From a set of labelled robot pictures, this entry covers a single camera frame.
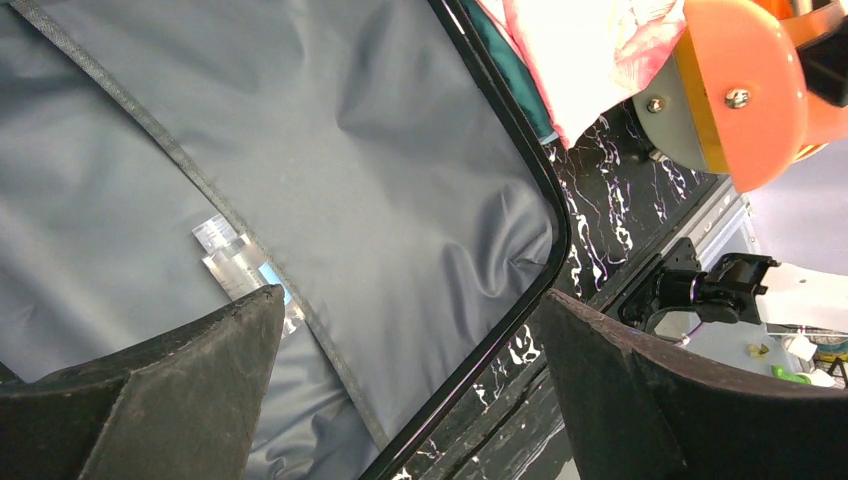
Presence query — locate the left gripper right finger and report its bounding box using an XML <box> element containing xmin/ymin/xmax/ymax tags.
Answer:
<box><xmin>536</xmin><ymin>290</ymin><xmax>847</xmax><ymax>479</ymax></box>

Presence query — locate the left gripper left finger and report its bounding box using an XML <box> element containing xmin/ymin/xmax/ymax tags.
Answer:
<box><xmin>1</xmin><ymin>285</ymin><xmax>285</xmax><ymax>479</ymax></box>

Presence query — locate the small clear plastic bottle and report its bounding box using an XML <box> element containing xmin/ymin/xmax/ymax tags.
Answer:
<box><xmin>192</xmin><ymin>214</ymin><xmax>304</xmax><ymax>337</ymax></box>

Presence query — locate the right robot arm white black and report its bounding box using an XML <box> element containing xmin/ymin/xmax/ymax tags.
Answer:
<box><xmin>609</xmin><ymin>237</ymin><xmax>847</xmax><ymax>339</ymax></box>

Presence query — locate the teal green garment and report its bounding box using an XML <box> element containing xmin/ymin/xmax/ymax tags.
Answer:
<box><xmin>460</xmin><ymin>1</ymin><xmax>559</xmax><ymax>145</ymax></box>

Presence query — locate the pink patterned garment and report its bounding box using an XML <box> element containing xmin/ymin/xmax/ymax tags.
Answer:
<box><xmin>478</xmin><ymin>0</ymin><xmax>687</xmax><ymax>148</ymax></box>

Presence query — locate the aluminium frame rail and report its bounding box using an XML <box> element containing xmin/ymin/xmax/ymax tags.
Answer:
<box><xmin>661</xmin><ymin>177</ymin><xmax>762</xmax><ymax>269</ymax></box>

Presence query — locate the white cylinder with orange end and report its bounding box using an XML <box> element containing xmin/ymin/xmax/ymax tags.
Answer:
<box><xmin>632</xmin><ymin>1</ymin><xmax>847</xmax><ymax>193</ymax></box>

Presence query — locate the pink hard-shell suitcase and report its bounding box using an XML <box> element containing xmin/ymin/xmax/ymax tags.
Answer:
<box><xmin>1</xmin><ymin>1</ymin><xmax>570</xmax><ymax>479</ymax></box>

